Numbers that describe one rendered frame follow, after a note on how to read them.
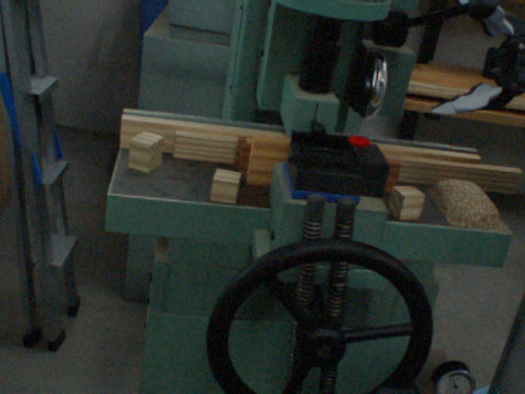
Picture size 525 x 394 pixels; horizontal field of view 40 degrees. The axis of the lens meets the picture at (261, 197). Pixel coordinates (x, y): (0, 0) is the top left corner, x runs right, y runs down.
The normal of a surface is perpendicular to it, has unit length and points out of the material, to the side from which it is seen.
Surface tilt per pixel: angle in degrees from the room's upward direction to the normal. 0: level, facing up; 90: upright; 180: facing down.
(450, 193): 42
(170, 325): 90
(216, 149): 90
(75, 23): 90
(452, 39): 90
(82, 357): 0
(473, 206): 32
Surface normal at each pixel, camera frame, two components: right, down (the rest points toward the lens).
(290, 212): 0.07, 0.43
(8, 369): 0.14, -0.90
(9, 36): -0.15, 0.40
